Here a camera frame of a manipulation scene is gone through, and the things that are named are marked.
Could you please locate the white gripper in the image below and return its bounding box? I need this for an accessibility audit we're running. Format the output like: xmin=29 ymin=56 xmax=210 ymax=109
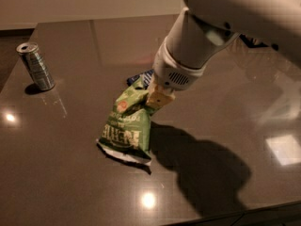
xmin=146 ymin=38 xmax=207 ymax=111

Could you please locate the green jalapeno chip bag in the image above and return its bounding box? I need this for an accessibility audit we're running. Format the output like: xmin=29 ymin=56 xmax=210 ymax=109
xmin=98 ymin=78 xmax=152 ymax=166

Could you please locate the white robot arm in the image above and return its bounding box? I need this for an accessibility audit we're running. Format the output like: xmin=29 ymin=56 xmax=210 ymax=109
xmin=147 ymin=0 xmax=301 ymax=109

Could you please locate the blue rxbar blueberry bar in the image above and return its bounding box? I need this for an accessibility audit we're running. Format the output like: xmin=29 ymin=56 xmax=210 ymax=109
xmin=126 ymin=70 xmax=153 ymax=88

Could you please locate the silver drink can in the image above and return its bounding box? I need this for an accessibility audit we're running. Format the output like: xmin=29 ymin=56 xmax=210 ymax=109
xmin=16 ymin=42 xmax=55 ymax=91

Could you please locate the black wire basket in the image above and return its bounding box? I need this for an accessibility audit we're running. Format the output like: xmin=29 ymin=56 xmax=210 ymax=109
xmin=240 ymin=34 xmax=266 ymax=48

